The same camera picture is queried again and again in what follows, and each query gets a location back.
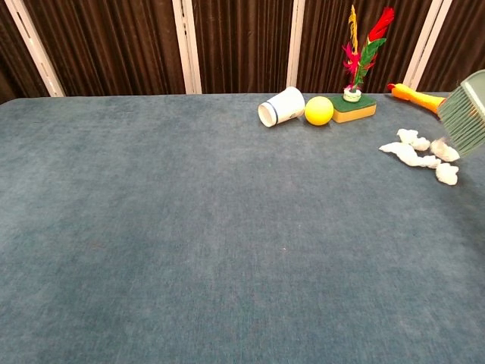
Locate yellow rubber chicken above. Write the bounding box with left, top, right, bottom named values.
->
left=386, top=82, right=447, bottom=115

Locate yellow ball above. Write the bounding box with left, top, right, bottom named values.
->
left=304, top=96, right=335, bottom=127

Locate pale green hand brush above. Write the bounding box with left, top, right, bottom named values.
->
left=437, top=70, right=485, bottom=158

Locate green yellow sponge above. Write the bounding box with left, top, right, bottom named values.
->
left=327, top=93, right=377, bottom=124

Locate dark brown curtain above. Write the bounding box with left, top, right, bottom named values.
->
left=0, top=0, right=485, bottom=105

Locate blue felt table cover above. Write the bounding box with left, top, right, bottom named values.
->
left=0, top=90, right=485, bottom=364

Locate colourful feather shuttlecock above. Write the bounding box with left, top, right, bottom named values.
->
left=342, top=4, right=396, bottom=102

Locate white paper cup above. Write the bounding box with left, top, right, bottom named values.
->
left=258, top=86, right=306, bottom=129

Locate white metal frame post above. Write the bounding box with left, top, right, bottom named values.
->
left=402, top=0, right=454, bottom=91
left=3, top=0, right=66, bottom=98
left=286, top=0, right=306, bottom=88
left=172, top=0, right=203, bottom=95

